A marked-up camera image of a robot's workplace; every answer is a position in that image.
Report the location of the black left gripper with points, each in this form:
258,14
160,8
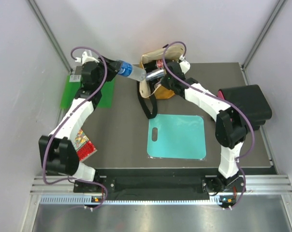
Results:
113,66

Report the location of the clear water bottle blue label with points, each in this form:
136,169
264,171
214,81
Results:
133,72

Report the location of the orange canvas bag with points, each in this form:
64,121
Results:
150,90

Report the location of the glass cola bottle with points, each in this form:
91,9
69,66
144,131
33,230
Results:
155,64

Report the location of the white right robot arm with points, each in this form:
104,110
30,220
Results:
230,122

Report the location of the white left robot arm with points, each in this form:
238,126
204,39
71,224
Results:
57,152

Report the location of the turquoise cutting board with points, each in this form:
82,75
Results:
176,137

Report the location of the black and pink drawer box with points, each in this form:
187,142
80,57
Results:
251,101

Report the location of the red snack box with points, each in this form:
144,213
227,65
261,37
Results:
83,146

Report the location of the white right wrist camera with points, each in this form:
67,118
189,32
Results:
184,64

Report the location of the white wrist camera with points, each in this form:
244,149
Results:
85,58
184,64

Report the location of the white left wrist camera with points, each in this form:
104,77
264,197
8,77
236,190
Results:
85,58

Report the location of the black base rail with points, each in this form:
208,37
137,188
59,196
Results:
164,184

